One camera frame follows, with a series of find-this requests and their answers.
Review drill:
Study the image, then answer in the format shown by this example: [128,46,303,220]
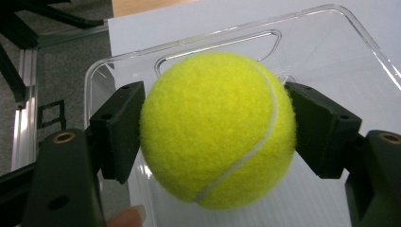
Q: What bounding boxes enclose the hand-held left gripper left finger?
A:
[89,80,147,185]

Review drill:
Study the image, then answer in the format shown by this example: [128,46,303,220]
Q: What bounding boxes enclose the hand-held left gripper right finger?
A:
[284,81,363,180]

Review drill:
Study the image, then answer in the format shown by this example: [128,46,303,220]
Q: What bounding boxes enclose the clear plastic bin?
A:
[83,3,401,227]

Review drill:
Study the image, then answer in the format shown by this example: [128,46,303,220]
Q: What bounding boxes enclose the yellow tennis ball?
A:
[139,51,297,211]

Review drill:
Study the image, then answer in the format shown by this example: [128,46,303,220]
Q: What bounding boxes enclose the wooden table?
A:
[112,0,201,18]

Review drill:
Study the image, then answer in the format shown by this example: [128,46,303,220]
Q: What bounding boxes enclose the black metal stand legs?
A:
[0,0,106,110]

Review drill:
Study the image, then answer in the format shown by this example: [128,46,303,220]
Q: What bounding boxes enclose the aluminium rail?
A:
[10,46,40,173]

